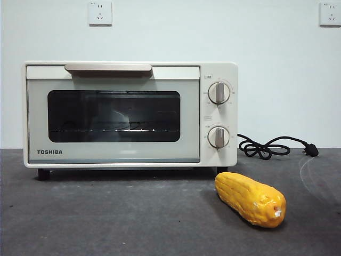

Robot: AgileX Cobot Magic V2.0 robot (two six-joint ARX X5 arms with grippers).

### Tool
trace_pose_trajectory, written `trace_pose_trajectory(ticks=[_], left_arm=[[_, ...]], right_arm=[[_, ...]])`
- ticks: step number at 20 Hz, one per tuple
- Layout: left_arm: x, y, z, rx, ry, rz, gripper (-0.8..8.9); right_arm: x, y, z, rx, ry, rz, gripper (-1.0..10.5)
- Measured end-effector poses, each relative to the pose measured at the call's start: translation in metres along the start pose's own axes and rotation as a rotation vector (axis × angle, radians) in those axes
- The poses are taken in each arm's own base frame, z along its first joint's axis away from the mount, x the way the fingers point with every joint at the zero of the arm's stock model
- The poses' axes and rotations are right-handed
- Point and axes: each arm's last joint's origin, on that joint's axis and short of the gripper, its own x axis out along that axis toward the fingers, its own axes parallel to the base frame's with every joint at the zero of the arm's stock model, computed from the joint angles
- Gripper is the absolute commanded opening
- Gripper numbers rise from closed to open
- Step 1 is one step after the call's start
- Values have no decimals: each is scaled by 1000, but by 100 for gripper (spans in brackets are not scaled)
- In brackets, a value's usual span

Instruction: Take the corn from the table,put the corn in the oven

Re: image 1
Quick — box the black power cable with plug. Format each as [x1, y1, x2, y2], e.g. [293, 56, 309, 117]
[237, 133, 320, 160]

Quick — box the cream temperature knob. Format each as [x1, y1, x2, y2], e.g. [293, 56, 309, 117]
[207, 82, 232, 105]

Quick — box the cream Toshiba toaster oven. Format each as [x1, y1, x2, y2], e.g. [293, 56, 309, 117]
[21, 60, 239, 182]

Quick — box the white wall socket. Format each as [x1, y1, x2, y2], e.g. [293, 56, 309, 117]
[88, 1, 113, 27]
[319, 2, 341, 28]

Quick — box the cream glass oven door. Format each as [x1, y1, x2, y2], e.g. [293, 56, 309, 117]
[26, 63, 201, 164]

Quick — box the cream timer knob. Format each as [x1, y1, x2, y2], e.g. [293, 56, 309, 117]
[207, 126, 231, 149]

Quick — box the metal wire oven rack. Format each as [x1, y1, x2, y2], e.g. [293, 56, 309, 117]
[50, 120, 180, 133]

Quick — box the yellow corn cob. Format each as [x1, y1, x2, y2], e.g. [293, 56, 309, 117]
[214, 171, 287, 222]

